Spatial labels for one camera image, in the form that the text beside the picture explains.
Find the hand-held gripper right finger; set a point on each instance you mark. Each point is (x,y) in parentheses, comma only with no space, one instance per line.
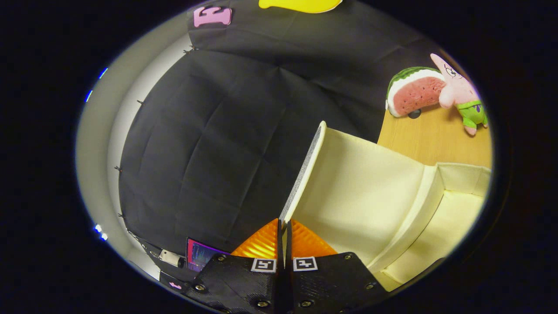
(331,283)

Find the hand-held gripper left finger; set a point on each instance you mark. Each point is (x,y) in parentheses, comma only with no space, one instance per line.
(237,283)

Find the grey fabric storage box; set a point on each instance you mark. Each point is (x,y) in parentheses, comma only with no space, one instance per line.
(357,192)

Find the purple lit screen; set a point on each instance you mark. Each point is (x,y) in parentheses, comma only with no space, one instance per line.
(200,255)

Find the white cylindrical device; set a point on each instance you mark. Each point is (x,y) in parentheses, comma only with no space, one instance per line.
(172,258)

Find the black table grommet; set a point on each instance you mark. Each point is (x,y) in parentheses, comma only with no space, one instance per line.
(414,114)

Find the watermelon slice plush toy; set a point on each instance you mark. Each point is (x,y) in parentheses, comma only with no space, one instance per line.
(414,93)

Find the pink starfish plush toy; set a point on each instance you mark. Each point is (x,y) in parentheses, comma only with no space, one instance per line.
(457,89)

